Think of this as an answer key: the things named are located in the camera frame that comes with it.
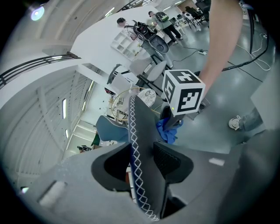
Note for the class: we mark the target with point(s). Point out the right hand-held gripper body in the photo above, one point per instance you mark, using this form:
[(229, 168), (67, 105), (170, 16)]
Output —
[(188, 96)]

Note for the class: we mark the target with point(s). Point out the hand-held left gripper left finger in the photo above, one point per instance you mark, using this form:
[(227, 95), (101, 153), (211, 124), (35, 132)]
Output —
[(76, 186)]

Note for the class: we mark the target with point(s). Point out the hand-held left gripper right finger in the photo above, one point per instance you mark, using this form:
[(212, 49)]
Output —
[(207, 186)]

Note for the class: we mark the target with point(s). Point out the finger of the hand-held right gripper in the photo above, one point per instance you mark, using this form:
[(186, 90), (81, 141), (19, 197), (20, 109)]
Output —
[(169, 119)]

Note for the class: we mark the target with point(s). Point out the blue cloth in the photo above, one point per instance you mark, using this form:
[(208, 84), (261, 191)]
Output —
[(167, 135)]

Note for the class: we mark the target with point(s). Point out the blue cushion with white stitching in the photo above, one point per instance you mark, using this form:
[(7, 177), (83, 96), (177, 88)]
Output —
[(144, 135)]

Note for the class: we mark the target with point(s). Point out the person's right forearm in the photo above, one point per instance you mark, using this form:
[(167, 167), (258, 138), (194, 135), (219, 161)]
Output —
[(221, 43)]

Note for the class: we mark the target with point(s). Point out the round patterned side table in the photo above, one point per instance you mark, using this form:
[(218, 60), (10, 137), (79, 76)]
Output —
[(147, 97)]

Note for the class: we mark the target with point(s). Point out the grey chair black legs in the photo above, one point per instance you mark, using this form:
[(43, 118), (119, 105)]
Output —
[(156, 70)]

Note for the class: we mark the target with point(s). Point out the white power strip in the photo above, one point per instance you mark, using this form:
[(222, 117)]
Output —
[(202, 52)]

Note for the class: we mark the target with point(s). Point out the blue curved chair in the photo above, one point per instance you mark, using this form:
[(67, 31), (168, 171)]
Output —
[(111, 129)]

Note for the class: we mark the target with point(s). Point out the black and white appliance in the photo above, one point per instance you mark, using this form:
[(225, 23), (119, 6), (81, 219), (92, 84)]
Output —
[(120, 81)]

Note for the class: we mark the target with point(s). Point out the person's blue jeans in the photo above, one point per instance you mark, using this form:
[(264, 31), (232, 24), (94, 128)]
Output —
[(250, 120)]

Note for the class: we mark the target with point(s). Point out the white cubby shelf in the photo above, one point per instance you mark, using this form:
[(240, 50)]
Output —
[(122, 43)]

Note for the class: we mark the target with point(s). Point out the green backpack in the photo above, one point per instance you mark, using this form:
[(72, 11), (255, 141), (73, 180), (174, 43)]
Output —
[(162, 16)]

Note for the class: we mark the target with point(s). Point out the black office chair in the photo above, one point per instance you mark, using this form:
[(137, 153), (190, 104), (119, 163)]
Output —
[(202, 8)]

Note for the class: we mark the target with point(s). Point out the black balcony railing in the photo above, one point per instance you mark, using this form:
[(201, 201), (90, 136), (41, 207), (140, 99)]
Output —
[(32, 62)]

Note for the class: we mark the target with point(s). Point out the round ceiling lamp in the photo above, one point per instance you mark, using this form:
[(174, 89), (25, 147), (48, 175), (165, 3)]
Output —
[(37, 13)]

